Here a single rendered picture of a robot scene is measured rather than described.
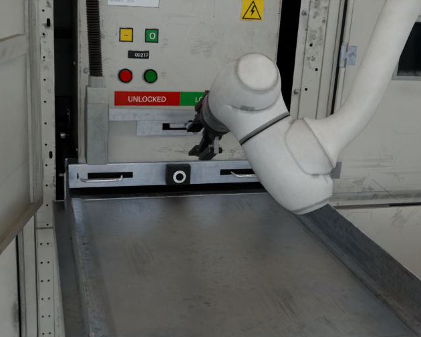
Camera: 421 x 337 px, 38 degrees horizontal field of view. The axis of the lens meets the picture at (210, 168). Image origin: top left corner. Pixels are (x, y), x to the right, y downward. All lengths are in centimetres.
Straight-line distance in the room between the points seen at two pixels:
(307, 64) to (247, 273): 61
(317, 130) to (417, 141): 75
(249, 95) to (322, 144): 15
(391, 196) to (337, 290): 67
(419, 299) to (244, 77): 48
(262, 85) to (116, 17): 56
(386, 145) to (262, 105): 74
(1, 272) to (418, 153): 112
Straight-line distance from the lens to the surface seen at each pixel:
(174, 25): 150
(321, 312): 110
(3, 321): 164
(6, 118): 133
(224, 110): 105
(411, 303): 115
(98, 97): 139
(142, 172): 155
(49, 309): 165
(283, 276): 120
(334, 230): 138
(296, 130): 104
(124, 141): 153
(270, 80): 101
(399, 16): 110
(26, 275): 160
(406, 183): 179
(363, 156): 169
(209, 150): 124
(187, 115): 150
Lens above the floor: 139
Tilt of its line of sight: 18 degrees down
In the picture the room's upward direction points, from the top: 4 degrees clockwise
